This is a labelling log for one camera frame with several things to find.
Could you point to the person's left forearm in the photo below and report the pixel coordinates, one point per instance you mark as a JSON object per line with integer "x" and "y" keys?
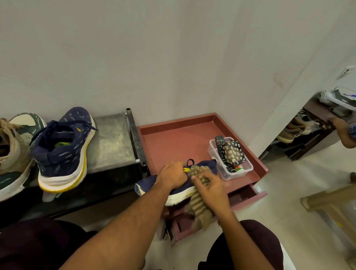
{"x": 122, "y": 228}

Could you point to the person's left fingers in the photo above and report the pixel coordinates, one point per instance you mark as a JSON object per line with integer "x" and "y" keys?
{"x": 183, "y": 173}

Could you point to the dark wooden shoe rack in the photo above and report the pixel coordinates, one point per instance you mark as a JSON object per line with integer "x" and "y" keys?
{"x": 303, "y": 147}

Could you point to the beige grey shoe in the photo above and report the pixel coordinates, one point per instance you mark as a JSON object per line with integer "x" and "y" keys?
{"x": 304, "y": 122}

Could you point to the person's right fingers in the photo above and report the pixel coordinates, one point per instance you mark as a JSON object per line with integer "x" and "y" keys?
{"x": 203, "y": 179}

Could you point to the beige and green sneaker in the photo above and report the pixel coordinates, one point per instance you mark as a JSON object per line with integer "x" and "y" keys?
{"x": 12, "y": 161}

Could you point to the grey metal shoe rack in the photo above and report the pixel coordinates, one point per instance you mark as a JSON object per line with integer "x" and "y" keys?
{"x": 111, "y": 144}

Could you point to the white wall socket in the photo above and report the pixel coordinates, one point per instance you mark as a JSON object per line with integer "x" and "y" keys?
{"x": 345, "y": 71}

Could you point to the maroon plastic drawer cabinet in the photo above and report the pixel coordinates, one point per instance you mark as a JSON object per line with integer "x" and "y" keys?
{"x": 175, "y": 141}

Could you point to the person's right forearm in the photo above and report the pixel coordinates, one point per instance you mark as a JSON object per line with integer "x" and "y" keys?
{"x": 244, "y": 244}

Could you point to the clear plastic container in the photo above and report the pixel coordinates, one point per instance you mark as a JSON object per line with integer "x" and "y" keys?
{"x": 243, "y": 168}

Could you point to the person's maroon shorts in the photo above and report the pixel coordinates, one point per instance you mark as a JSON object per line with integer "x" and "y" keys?
{"x": 39, "y": 244}

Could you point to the beige plastic stool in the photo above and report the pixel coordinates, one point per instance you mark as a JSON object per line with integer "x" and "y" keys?
{"x": 328, "y": 203}

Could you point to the black remote control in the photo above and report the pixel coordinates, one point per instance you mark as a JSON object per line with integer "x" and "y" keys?
{"x": 219, "y": 146}

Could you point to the person's left hand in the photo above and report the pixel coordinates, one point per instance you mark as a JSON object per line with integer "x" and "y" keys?
{"x": 170, "y": 175}

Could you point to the small red green tube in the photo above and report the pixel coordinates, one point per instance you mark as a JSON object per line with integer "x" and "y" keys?
{"x": 238, "y": 168}

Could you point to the white appliance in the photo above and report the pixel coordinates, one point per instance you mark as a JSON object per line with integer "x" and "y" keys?
{"x": 335, "y": 98}

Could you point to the person's right hand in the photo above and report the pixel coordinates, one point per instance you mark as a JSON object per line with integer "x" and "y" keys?
{"x": 213, "y": 194}

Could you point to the beige brown shoe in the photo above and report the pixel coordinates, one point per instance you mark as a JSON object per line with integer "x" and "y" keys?
{"x": 286, "y": 136}

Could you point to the navy blue sneaker white sole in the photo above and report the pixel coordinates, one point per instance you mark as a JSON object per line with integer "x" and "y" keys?
{"x": 151, "y": 185}

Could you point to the brown striped sock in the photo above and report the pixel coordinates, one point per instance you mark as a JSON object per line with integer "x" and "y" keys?
{"x": 199, "y": 210}

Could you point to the maroon drawer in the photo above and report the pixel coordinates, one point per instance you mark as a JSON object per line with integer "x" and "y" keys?
{"x": 242, "y": 199}

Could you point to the black floral pouch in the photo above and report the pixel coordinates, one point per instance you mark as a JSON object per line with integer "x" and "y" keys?
{"x": 233, "y": 153}

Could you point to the navy blue sneaker yellow sole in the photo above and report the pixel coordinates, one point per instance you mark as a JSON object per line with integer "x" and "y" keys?
{"x": 59, "y": 158}

